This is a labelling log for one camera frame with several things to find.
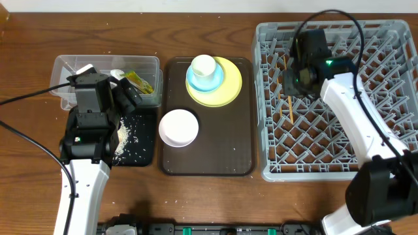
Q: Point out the dark brown serving tray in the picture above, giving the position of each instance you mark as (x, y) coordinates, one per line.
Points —
(225, 144)

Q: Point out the grey dishwasher rack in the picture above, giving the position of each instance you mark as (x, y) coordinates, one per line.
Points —
(315, 147)

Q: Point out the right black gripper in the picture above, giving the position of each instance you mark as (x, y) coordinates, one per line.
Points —
(289, 87)

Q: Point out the black plastic tray bin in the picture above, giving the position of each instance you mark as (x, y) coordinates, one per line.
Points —
(148, 117)

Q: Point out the rice leftovers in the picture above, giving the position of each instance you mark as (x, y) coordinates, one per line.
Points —
(129, 150)

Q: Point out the white tissue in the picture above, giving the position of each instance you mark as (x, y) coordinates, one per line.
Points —
(118, 74)

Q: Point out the clear plastic bin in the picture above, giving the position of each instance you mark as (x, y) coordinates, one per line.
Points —
(146, 67)

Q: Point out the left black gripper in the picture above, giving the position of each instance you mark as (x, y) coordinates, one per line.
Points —
(90, 79)

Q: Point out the yellow-green plate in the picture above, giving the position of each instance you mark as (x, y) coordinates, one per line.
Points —
(225, 93)

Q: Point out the wooden chopstick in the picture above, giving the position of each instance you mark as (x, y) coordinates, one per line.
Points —
(289, 100)
(279, 94)

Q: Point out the light blue saucer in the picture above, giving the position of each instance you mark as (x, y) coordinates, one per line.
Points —
(203, 86)

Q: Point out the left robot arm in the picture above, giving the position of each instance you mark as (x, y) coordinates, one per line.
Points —
(82, 189)

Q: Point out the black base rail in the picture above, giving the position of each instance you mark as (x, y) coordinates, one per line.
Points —
(129, 224)

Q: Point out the white bowl with rice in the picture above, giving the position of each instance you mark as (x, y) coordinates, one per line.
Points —
(178, 128)

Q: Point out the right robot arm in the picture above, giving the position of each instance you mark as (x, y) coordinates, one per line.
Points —
(385, 187)

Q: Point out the green yellow snack wrapper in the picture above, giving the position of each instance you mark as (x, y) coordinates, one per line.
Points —
(142, 85)

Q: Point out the white cup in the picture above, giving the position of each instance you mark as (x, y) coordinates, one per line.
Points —
(203, 69)

